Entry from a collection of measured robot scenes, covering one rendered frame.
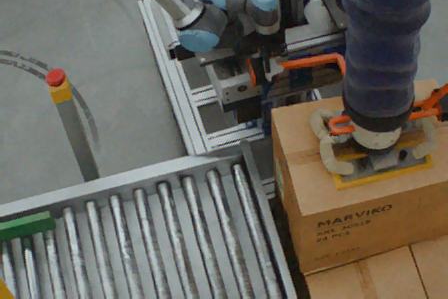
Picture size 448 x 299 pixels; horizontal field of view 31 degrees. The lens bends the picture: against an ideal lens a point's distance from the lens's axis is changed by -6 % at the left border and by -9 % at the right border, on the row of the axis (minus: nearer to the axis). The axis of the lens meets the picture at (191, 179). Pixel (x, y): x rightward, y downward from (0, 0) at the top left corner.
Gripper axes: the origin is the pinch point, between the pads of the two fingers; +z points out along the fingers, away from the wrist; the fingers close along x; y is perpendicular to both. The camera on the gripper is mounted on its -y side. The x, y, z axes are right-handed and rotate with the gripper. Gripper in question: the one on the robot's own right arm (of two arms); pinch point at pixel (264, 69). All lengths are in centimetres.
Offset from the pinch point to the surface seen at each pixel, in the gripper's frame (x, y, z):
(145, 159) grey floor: 49, -47, 108
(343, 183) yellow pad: -39.3, 15.0, 11.7
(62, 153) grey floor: 63, -84, 107
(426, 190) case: -46, 42, 17
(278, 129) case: -14.3, 0.4, 13.4
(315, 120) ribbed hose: -19.7, 11.2, 4.7
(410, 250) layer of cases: -48, 41, 54
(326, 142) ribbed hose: -28.5, 12.3, 4.4
